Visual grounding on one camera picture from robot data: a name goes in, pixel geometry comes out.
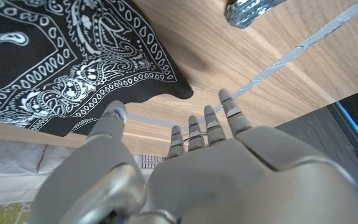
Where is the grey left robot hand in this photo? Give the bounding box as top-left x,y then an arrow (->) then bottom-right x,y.
29,88 -> 358,224

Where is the black paisley bandana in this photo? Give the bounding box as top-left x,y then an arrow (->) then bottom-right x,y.
0,0 -> 195,138

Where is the small grey toy car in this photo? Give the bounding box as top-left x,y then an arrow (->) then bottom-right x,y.
224,0 -> 287,29

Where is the printed window backdrop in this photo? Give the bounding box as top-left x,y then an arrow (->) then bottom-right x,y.
0,136 -> 167,224

